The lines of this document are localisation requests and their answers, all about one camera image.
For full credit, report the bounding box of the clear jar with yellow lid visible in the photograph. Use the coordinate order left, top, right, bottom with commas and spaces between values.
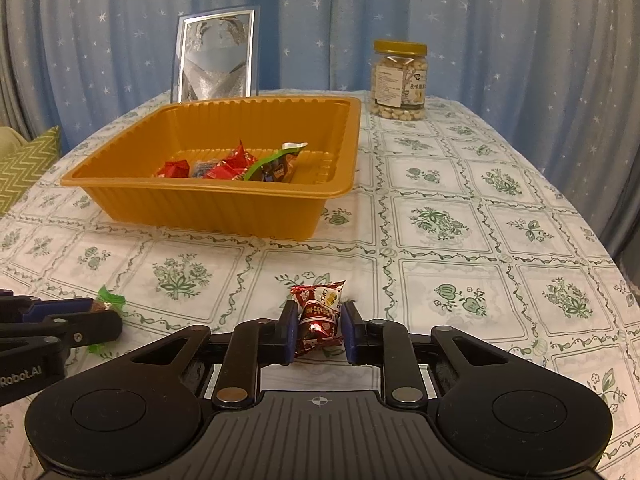
370, 40, 429, 121

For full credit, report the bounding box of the green sofa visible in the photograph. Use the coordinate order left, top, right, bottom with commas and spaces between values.
0, 127, 31, 161

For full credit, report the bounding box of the blue star-print curtain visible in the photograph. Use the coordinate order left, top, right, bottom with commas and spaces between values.
0, 0, 640, 286

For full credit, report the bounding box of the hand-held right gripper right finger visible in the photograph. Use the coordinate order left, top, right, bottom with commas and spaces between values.
341, 300, 509, 410

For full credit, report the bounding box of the small red snack packet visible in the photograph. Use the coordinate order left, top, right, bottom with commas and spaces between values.
154, 158, 191, 180

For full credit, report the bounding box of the large red snack packet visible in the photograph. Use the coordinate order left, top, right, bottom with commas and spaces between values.
202, 139, 259, 181

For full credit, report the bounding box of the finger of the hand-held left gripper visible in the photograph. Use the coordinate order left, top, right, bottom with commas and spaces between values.
0, 311, 124, 354
0, 289, 97, 325

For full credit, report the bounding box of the green zigzag cushion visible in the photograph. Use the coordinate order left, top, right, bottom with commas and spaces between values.
0, 125, 62, 219

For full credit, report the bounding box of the brown packet with green end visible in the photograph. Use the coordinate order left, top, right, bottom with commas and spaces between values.
244, 141, 309, 184

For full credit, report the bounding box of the orange plastic tray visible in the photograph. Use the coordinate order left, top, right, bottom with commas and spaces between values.
60, 96, 362, 241

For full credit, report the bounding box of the floral tablecloth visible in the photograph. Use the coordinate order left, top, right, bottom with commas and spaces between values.
0, 87, 640, 480

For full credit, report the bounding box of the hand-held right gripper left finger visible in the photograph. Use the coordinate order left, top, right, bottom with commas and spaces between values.
131, 300, 300, 411

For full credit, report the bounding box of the silver picture frame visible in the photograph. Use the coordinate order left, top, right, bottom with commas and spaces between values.
171, 6, 261, 106

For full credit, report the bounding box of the green candy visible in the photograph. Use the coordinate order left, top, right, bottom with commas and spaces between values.
87, 285, 127, 356

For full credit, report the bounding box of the red and white candy packet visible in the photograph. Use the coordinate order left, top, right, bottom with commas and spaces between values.
290, 280, 347, 359

